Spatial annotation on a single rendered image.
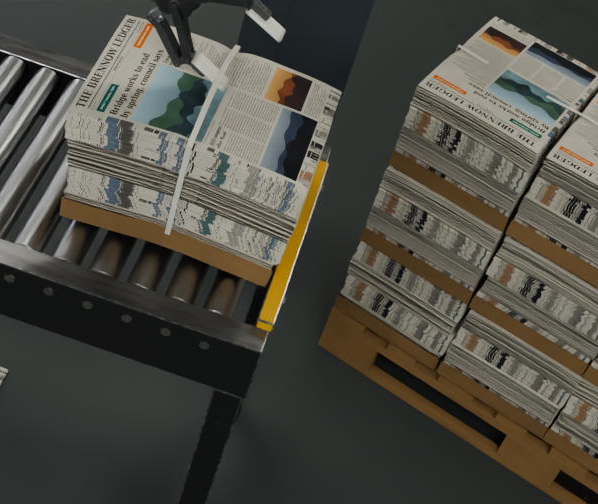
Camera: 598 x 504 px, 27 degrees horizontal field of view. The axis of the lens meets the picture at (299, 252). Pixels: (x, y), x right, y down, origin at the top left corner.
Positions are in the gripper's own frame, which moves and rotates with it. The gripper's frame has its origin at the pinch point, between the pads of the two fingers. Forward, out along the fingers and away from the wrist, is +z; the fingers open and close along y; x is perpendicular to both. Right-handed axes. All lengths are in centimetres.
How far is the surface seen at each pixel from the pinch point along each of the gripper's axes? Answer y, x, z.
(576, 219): 4, -39, 79
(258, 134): 5.4, 6.5, 8.8
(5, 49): 50, -22, -26
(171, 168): 14.6, 15.5, 1.4
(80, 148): 23.7, 15.1, -10.3
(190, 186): 15.4, 15.0, 5.8
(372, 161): 87, -127, 79
